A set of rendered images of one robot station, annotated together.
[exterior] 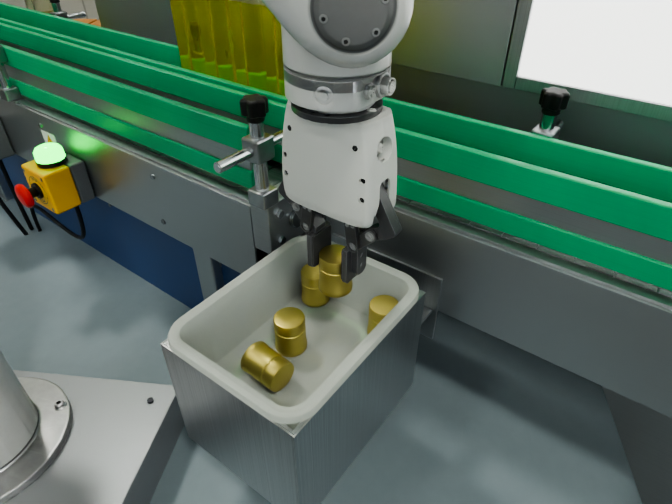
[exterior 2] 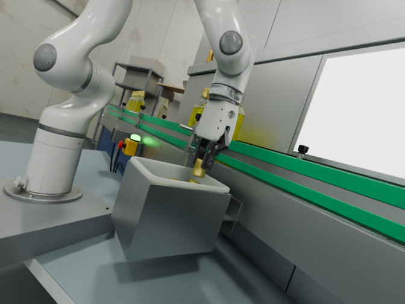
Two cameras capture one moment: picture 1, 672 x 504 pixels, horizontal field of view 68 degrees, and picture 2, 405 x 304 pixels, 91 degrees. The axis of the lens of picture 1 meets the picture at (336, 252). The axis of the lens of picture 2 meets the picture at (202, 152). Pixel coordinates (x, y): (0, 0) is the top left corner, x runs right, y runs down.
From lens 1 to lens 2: 0.30 m
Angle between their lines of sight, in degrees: 37
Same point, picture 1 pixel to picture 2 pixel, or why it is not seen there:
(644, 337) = (327, 237)
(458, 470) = not seen: outside the picture
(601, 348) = (305, 245)
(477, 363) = (250, 283)
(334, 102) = (220, 91)
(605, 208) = (313, 171)
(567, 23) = (313, 134)
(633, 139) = not seen: hidden behind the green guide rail
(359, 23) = (231, 46)
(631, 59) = (336, 146)
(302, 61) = (216, 79)
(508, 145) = not seen: hidden behind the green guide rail
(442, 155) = (255, 151)
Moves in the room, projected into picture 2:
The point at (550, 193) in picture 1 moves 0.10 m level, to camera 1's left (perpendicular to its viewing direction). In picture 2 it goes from (291, 165) to (251, 152)
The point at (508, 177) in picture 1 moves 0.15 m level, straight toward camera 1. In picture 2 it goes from (277, 159) to (254, 149)
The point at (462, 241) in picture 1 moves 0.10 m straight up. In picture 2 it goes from (254, 184) to (266, 148)
